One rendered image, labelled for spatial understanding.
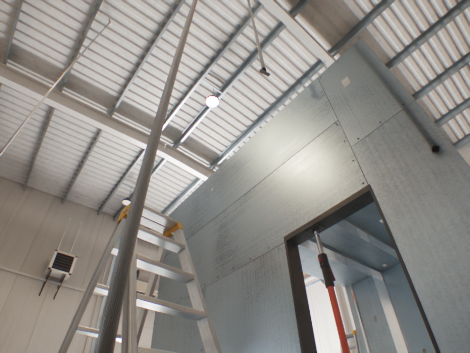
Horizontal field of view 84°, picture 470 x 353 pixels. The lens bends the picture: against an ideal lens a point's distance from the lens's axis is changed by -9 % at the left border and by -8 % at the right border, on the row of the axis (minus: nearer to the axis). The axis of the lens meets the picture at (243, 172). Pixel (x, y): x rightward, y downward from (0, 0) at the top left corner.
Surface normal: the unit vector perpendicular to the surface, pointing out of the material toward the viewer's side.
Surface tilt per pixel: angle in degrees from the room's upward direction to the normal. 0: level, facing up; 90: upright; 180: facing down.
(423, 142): 90
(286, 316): 90
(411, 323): 90
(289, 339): 90
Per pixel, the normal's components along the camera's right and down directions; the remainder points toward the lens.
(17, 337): 0.65, -0.55
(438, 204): -0.76, -0.42
